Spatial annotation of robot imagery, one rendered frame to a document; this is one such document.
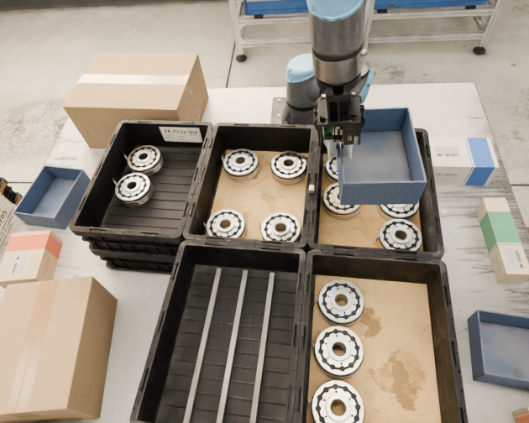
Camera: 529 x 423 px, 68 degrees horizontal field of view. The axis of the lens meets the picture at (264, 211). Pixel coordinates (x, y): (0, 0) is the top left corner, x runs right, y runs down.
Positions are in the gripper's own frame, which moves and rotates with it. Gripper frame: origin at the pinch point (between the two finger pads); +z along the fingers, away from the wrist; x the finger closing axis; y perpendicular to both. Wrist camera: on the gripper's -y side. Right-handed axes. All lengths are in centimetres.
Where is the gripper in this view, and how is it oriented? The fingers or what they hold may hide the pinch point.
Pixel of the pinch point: (339, 149)
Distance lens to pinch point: 80.7
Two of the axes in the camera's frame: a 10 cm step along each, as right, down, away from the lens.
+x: 9.8, -0.1, -2.0
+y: -1.0, 8.3, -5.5
